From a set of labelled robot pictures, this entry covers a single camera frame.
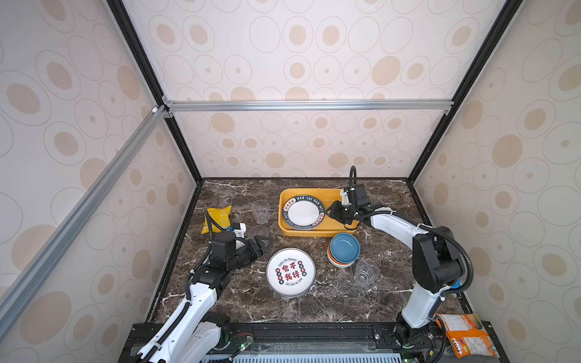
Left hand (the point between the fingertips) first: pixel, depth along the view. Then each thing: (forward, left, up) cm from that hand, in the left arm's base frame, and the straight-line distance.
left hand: (274, 242), depth 77 cm
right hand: (+18, -20, -7) cm, 28 cm away
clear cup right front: (-5, -35, -17) cm, 39 cm away
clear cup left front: (+14, +9, -15) cm, 23 cm away
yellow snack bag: (+20, +26, -13) cm, 35 cm away
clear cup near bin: (+24, +9, -15) cm, 30 cm away
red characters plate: (-4, -5, -17) cm, 18 cm away
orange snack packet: (-25, -62, -14) cm, 68 cm away
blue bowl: (+3, -26, -12) cm, 29 cm away
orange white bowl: (-3, -22, -11) cm, 25 cm away
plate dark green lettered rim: (+23, -11, -16) cm, 31 cm away
